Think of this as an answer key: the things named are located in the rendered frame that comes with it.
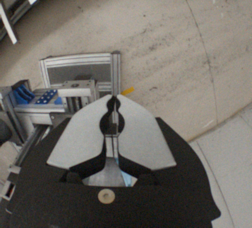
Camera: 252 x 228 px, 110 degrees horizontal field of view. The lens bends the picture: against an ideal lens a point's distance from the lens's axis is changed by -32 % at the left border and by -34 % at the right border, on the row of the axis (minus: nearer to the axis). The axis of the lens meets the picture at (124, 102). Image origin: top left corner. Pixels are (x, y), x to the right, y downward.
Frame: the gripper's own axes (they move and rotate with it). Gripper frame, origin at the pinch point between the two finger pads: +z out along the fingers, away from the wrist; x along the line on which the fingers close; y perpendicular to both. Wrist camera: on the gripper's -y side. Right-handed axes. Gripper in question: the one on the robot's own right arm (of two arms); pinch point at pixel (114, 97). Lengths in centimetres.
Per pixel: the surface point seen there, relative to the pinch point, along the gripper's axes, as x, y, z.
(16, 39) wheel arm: -53, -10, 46
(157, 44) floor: 40, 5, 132
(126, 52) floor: 7, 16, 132
